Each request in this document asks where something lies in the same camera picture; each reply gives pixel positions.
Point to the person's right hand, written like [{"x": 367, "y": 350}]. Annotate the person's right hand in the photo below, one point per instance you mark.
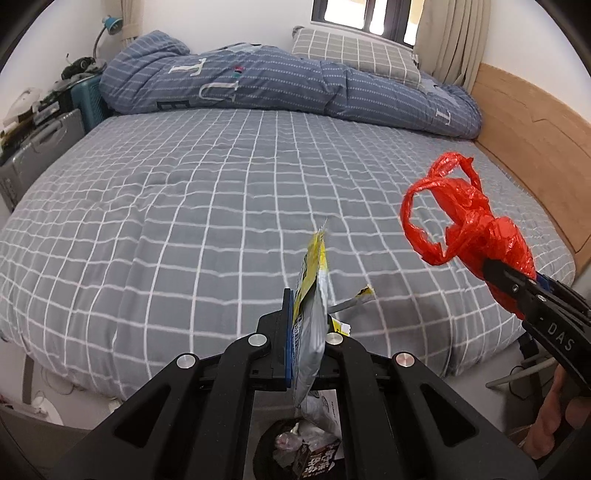
[{"x": 551, "y": 424}]

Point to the teal desk lamp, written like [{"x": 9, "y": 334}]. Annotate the teal desk lamp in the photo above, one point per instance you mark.
[{"x": 111, "y": 23}]

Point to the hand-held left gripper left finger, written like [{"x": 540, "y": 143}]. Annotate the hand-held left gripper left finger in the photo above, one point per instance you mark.
[{"x": 288, "y": 332}]

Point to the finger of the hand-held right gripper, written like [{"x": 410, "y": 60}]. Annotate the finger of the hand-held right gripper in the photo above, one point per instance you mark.
[
  {"x": 512, "y": 288},
  {"x": 545, "y": 280}
]

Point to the grey checked pillow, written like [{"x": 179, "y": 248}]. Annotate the grey checked pillow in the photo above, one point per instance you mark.
[{"x": 355, "y": 53}]

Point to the wooden headboard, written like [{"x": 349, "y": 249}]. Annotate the wooden headboard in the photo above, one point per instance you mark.
[{"x": 531, "y": 134}]

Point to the yellow snack wrapper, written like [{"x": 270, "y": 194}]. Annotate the yellow snack wrapper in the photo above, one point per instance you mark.
[{"x": 309, "y": 323}]

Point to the brown biscuit box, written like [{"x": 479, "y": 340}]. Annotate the brown biscuit box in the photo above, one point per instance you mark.
[{"x": 318, "y": 461}]

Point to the black trash bin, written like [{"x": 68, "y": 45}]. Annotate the black trash bin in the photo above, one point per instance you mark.
[{"x": 265, "y": 447}]

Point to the red plastic bag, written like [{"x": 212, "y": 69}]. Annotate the red plastic bag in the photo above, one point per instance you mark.
[{"x": 461, "y": 207}]

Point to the beige pleated curtain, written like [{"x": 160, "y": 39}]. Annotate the beige pleated curtain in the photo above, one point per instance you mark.
[{"x": 452, "y": 41}]

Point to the blue striped duvet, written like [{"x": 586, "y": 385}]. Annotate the blue striped duvet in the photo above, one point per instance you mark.
[{"x": 277, "y": 78}]

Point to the clear plastic bag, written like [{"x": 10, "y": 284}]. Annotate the clear plastic bag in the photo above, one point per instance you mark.
[{"x": 284, "y": 441}]

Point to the teal suitcase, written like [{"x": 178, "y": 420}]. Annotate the teal suitcase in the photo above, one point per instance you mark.
[{"x": 90, "y": 101}]

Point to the dark framed window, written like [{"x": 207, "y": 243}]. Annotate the dark framed window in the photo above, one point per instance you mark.
[{"x": 360, "y": 16}]

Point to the grey hard suitcase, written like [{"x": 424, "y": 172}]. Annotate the grey hard suitcase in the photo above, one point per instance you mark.
[{"x": 41, "y": 147}]

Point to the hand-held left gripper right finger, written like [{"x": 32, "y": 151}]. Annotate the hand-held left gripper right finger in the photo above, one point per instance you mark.
[{"x": 333, "y": 364}]

